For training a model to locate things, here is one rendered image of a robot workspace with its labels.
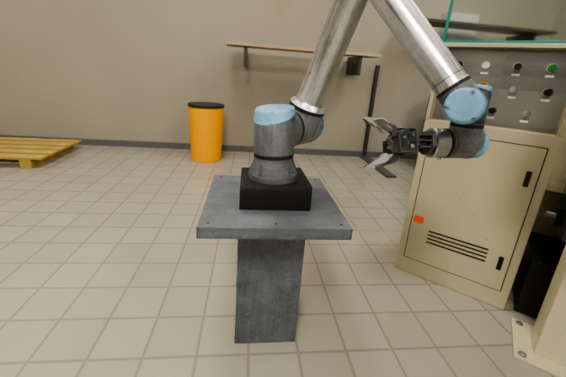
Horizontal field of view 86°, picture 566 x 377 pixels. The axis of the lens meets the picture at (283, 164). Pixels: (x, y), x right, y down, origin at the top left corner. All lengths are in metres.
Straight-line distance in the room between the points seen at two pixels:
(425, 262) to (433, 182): 0.47
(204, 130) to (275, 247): 2.56
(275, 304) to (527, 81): 1.46
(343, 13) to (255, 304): 1.12
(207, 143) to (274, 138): 2.57
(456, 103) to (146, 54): 3.81
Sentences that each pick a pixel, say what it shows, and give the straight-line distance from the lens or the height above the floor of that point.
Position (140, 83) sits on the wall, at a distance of 4.31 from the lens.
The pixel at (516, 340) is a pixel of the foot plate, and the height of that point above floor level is 0.01.
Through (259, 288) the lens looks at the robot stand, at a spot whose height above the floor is 0.27.
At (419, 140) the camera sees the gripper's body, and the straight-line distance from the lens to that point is 0.94.
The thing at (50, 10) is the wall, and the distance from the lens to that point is 4.71.
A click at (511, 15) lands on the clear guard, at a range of 1.77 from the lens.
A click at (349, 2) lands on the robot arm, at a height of 1.31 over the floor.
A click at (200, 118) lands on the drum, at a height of 0.53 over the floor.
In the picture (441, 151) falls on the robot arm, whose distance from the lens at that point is 1.00.
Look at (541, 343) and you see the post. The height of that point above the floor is 0.07.
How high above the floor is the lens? 1.07
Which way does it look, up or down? 17 degrees down
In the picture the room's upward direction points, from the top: 4 degrees clockwise
